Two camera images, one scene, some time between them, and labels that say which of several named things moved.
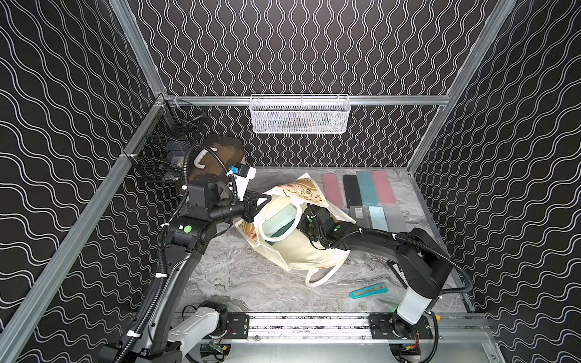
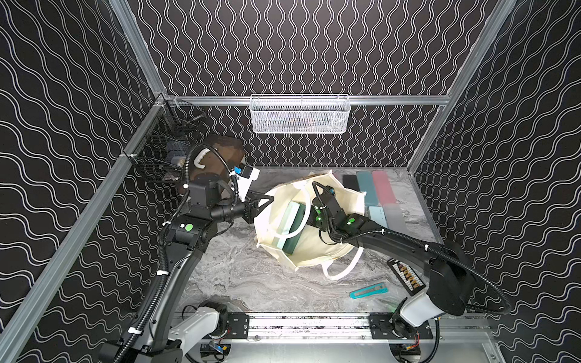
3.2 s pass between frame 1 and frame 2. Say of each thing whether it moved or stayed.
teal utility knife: stayed
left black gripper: stayed
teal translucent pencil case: stayed
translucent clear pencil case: stayed
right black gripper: moved
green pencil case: moved
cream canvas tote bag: moved
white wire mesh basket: stayed
